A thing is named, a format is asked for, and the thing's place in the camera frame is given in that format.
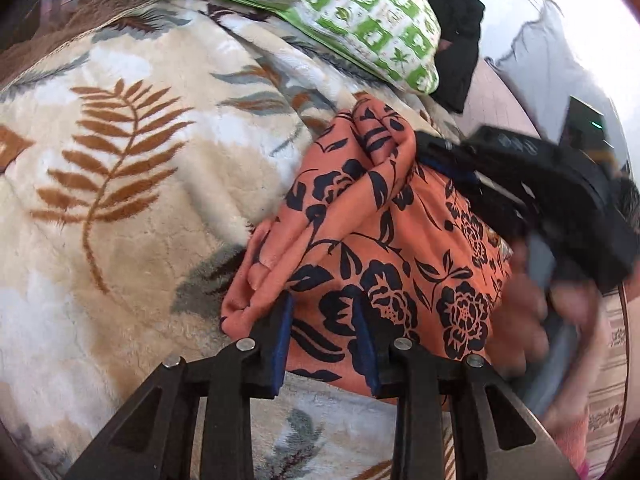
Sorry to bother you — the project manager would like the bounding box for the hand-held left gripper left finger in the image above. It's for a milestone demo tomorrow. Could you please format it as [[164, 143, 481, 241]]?
[[65, 292, 295, 480]]

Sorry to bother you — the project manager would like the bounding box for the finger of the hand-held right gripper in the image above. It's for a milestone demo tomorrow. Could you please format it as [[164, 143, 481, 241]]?
[[415, 132, 483, 183], [445, 180, 533, 243]]

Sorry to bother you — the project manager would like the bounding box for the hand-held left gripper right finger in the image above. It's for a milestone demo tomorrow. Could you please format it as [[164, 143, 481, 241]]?
[[352, 296, 581, 480]]

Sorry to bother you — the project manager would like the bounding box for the orange floral shirt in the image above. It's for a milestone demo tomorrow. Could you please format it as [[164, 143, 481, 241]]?
[[220, 100, 513, 406]]

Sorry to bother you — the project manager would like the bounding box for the person's right hand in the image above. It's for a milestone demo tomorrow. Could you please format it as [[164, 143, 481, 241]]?
[[492, 240, 606, 378]]

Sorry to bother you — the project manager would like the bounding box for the pink bolster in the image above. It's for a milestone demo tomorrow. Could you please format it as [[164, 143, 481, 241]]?
[[460, 57, 546, 141]]

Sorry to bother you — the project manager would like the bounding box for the black garment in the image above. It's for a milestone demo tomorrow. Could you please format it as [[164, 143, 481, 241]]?
[[415, 0, 486, 115]]

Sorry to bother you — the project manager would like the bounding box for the light blue pillow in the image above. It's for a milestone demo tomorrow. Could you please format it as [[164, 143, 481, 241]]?
[[487, 0, 621, 161]]

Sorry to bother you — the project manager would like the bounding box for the green checked pillow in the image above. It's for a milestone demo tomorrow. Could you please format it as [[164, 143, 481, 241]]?
[[141, 0, 441, 95]]

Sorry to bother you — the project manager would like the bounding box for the leaf print blanket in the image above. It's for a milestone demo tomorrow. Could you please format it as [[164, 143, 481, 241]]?
[[0, 0, 501, 480]]

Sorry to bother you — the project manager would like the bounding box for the striped sofa cushion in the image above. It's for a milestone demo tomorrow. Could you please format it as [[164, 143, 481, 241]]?
[[585, 285, 631, 461]]

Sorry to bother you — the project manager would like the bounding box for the brown fringed cloth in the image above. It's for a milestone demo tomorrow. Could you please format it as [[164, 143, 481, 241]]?
[[0, 0, 166, 86]]

